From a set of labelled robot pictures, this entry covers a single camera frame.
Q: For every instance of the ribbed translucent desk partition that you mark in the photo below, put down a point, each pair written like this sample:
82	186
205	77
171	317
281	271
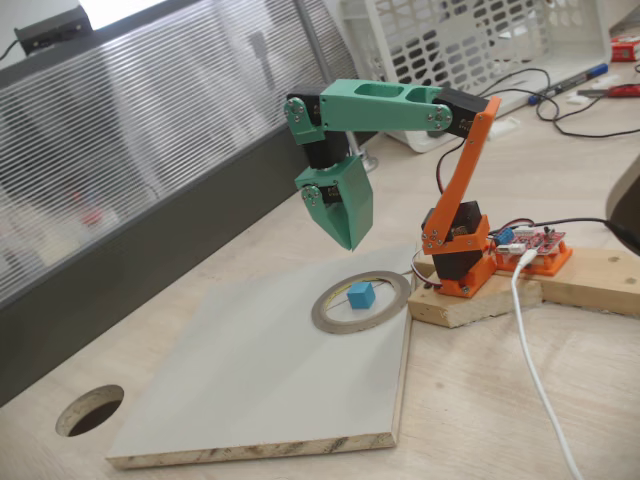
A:
150	150

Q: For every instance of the small white plastic piece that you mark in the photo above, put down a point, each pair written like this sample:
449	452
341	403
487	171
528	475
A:
577	97

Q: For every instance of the dark blurred rounded object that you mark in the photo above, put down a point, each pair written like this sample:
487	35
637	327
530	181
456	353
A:
625	200

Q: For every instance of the metal partition foot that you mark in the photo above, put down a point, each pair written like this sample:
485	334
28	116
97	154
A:
370	162

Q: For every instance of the black marker pen blue cap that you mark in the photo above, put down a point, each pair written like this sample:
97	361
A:
575	80

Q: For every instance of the small red box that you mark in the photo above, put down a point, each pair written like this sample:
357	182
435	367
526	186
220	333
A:
625	50

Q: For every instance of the red controller circuit board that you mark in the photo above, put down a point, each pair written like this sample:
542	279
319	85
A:
530	242

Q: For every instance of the white plastic crate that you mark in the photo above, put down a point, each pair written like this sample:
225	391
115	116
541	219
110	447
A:
575	40

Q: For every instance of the wooden plank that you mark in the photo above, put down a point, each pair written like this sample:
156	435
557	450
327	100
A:
600	280

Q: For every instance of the blue cube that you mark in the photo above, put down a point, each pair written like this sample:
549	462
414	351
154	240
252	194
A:
361	296

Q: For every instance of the black box device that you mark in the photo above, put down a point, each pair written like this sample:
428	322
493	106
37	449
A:
55	27

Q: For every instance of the white plastic block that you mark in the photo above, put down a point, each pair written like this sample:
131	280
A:
505	127

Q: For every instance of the wooden base block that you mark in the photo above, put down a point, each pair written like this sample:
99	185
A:
480	305

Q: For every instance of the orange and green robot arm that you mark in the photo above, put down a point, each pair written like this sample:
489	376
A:
375	107

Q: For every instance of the grey chipboard panel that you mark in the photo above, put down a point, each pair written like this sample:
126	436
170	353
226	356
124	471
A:
225	375

